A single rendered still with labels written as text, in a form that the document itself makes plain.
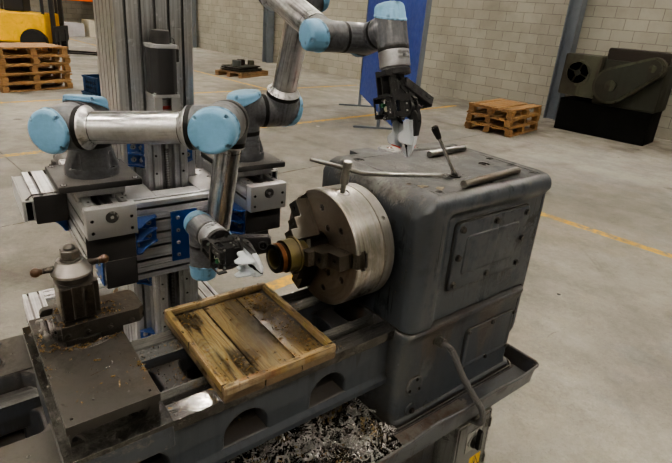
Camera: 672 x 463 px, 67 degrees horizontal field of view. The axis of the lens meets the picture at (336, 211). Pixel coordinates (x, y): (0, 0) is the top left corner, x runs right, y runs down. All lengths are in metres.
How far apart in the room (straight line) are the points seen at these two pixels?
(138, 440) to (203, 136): 0.68
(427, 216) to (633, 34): 10.16
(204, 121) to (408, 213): 0.55
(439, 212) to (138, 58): 1.07
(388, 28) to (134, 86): 0.90
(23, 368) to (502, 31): 11.67
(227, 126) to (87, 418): 0.69
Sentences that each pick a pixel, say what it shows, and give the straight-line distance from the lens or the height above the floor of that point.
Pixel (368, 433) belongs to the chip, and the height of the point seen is 0.57.
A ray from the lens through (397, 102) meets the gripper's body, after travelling 1.23.
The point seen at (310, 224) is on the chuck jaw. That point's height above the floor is 1.14.
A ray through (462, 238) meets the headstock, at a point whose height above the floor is 1.12.
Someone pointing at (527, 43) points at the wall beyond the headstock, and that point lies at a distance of 12.00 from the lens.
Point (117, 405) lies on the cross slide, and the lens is 1.06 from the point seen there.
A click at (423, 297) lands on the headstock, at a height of 0.98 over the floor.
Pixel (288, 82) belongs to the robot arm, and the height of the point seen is 1.43.
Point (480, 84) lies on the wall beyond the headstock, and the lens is 12.49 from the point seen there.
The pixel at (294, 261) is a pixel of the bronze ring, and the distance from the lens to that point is 1.26.
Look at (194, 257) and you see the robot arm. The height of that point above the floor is 1.00.
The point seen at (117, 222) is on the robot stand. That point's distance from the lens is 1.54.
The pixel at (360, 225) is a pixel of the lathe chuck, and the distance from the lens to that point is 1.24.
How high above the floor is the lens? 1.66
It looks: 21 degrees down
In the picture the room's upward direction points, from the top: 5 degrees clockwise
